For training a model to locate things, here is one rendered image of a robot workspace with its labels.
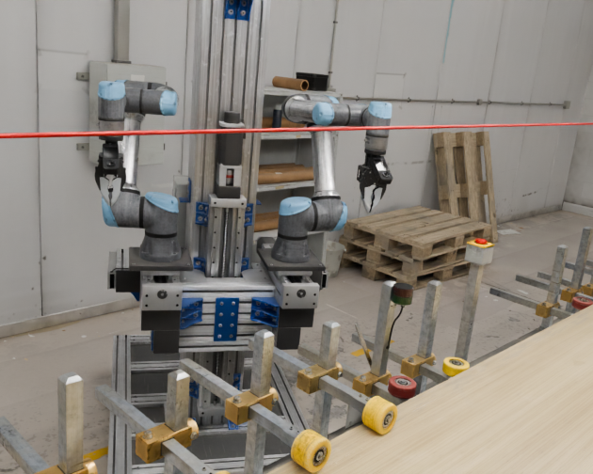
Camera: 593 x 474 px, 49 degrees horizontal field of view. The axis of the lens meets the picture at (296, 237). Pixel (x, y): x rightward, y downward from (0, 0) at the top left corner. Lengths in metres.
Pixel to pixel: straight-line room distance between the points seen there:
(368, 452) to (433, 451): 0.16
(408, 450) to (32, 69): 3.06
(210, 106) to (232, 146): 0.18
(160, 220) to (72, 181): 1.91
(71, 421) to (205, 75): 1.47
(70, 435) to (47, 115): 2.90
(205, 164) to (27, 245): 1.91
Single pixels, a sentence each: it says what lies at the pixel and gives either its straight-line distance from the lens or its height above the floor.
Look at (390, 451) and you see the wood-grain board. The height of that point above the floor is 0.90.
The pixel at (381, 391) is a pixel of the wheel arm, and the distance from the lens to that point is 1.99.
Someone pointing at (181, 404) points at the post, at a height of 1.03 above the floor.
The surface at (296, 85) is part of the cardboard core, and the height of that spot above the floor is 1.59.
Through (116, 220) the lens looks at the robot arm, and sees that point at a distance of 2.35.
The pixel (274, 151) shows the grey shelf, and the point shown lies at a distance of 5.08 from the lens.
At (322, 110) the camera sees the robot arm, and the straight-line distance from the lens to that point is 2.14.
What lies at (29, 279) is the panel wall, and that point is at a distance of 4.24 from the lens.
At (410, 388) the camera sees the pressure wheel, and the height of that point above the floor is 0.91.
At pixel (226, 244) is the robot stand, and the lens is 2.50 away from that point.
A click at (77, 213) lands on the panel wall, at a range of 4.25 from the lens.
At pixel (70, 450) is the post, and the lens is 1.38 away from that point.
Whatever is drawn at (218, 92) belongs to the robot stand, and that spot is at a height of 1.63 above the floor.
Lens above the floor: 1.80
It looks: 16 degrees down
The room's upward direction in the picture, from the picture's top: 5 degrees clockwise
